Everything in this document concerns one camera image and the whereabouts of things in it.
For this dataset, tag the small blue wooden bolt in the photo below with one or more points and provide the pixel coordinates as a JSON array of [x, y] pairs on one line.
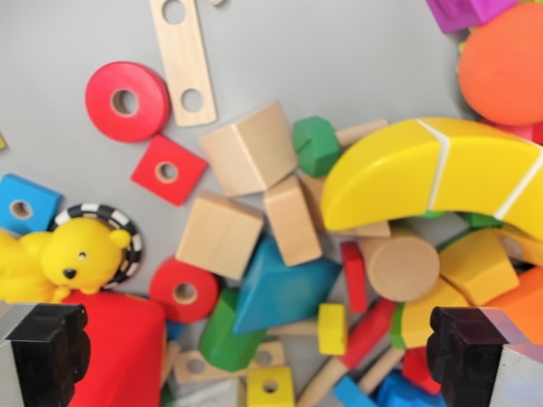
[[173, 330]]

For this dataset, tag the yellow wooden cube with holes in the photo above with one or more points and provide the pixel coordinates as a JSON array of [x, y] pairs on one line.
[[282, 377]]

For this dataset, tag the yellow-orange sliced wooden vegetable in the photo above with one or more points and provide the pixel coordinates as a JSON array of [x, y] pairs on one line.
[[479, 267]]

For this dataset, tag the orange wooden block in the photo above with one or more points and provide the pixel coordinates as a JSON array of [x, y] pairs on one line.
[[522, 305]]

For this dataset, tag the green wooden block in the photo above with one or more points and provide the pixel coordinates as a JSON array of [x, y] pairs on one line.
[[225, 343]]

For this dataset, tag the thin red wooden piece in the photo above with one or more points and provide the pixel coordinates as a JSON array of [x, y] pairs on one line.
[[354, 275]]

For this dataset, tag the wooden plank with holes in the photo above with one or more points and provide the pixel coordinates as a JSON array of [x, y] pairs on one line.
[[182, 55], [180, 369]]

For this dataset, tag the red wooden toy screwdriver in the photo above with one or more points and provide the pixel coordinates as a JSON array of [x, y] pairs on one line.
[[367, 335]]

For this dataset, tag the red wooden bolt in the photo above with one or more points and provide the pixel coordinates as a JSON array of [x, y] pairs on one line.
[[418, 369]]

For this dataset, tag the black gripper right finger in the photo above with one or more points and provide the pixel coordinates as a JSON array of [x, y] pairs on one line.
[[471, 360]]

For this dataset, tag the yellow rubber bear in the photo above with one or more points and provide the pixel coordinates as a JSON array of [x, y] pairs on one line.
[[80, 254]]

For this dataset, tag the white rubber block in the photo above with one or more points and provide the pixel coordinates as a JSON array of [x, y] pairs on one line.
[[212, 394]]

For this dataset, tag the green wooden piece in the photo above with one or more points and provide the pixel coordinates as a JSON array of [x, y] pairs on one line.
[[432, 214]]

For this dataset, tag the yellow wooden bolt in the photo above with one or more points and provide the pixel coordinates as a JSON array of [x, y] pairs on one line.
[[333, 330]]

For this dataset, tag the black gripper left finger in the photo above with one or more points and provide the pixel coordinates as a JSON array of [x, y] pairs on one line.
[[42, 360]]

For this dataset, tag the red soft wedge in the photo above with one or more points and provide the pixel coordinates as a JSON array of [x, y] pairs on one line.
[[123, 352]]

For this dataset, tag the teal blue wooden block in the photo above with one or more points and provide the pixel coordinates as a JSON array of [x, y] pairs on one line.
[[284, 288]]

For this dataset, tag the plain wooden cylinder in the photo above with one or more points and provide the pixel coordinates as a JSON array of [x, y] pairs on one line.
[[403, 269]]

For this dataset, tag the red wooden block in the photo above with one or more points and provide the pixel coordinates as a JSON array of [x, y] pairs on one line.
[[522, 131]]

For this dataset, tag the purple rubber block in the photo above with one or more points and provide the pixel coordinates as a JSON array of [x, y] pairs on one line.
[[466, 12]]

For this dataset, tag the orange foam ball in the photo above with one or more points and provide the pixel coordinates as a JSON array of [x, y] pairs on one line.
[[505, 68]]

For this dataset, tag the blue square wooden nut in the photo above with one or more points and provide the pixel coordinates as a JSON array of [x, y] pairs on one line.
[[40, 197]]

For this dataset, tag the blue ribbed wooden piece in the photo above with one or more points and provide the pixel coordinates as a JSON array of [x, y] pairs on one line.
[[403, 392]]

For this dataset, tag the yellow sliced wooden banana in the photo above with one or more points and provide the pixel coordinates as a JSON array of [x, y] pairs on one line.
[[403, 178]]

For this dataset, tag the red square wooden nut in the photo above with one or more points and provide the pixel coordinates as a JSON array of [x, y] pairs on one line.
[[186, 178]]

